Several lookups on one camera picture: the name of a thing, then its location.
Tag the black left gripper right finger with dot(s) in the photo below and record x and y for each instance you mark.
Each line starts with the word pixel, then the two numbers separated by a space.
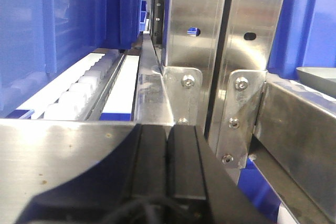
pixel 200 186

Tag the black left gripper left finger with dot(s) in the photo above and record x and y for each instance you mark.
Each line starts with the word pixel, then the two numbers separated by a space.
pixel 127 186

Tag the white roller track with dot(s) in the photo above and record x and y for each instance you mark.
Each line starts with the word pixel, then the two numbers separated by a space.
pixel 78 101

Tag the grey metal tray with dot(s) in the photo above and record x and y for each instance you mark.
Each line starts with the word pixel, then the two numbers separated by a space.
pixel 321 79

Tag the left steel perforated upright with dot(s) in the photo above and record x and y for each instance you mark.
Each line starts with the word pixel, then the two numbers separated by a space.
pixel 191 33

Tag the steel perforated upright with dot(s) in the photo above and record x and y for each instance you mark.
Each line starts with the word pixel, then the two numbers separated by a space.
pixel 191 33
pixel 249 32

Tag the blue plastic bin right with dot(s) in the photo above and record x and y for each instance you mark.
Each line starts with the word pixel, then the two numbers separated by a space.
pixel 305 37

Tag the large blue plastic bin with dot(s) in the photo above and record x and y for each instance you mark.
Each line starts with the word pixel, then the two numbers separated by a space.
pixel 42 38

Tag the right steel perforated upright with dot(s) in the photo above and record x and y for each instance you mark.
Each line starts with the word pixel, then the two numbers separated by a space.
pixel 249 32

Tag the steel shelf front rail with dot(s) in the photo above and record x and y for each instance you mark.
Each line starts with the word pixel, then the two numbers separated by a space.
pixel 37 156

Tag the steel side rail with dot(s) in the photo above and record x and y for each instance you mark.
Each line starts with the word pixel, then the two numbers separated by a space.
pixel 295 149

